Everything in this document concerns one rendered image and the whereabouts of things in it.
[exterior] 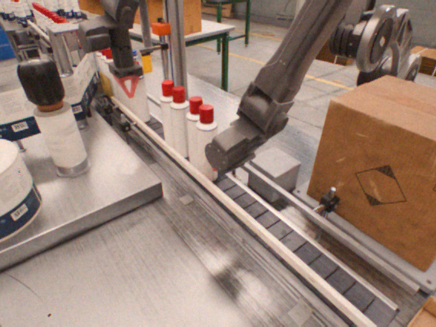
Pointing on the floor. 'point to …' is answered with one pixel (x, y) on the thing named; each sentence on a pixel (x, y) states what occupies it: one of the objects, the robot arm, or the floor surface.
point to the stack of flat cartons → (331, 56)
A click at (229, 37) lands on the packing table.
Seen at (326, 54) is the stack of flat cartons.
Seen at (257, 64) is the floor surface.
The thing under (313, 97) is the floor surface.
